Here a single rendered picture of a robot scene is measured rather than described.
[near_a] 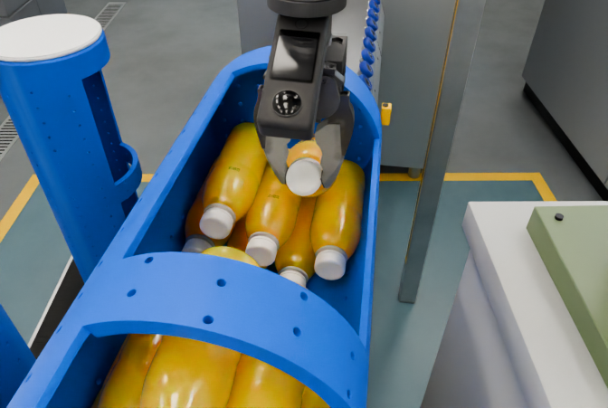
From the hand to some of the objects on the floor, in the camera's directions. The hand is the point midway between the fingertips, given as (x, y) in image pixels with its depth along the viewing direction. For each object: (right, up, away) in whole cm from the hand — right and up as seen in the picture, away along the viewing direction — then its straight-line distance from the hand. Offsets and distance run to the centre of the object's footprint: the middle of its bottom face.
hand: (304, 179), depth 54 cm
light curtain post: (+39, -45, +132) cm, 145 cm away
